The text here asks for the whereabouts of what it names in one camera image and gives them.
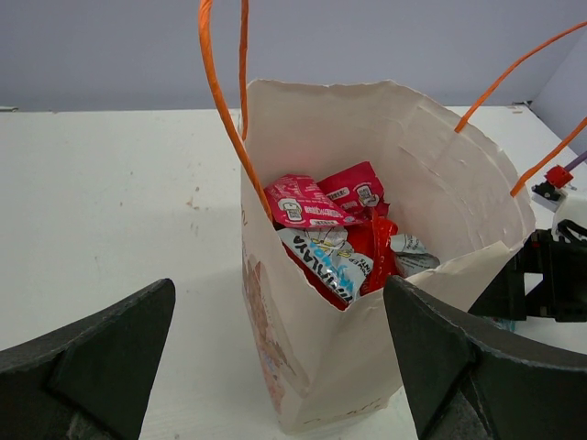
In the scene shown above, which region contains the pink small snack packet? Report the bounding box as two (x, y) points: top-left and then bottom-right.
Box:
(317, 161), (389, 217)

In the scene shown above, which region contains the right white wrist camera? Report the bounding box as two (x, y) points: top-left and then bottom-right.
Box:
(532, 165), (586, 246)

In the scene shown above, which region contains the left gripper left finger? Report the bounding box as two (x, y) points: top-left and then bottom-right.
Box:
(1, 279), (176, 439)

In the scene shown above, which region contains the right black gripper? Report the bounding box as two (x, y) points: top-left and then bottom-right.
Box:
(469, 219), (586, 321)

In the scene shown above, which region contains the green Fox's mint bag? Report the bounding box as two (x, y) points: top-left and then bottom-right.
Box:
(487, 317), (516, 333)

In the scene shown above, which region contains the silver blue snack packet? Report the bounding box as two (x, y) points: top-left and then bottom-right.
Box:
(390, 234), (440, 278)

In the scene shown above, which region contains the red pink snack packet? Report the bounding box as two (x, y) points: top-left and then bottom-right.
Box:
(264, 174), (365, 228)

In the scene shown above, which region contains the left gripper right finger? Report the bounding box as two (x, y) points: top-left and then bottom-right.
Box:
(383, 277), (586, 439)

